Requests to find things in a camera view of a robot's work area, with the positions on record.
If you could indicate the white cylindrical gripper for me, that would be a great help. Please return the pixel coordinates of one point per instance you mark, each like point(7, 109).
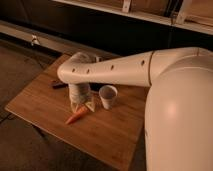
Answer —
point(80, 93)

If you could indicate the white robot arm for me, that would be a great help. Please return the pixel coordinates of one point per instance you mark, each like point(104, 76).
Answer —
point(179, 106)

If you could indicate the dark brown rectangular object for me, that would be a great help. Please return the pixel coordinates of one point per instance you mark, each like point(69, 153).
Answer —
point(58, 84)

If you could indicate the white wall bracket left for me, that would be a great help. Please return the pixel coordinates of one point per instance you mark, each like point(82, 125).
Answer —
point(35, 40)

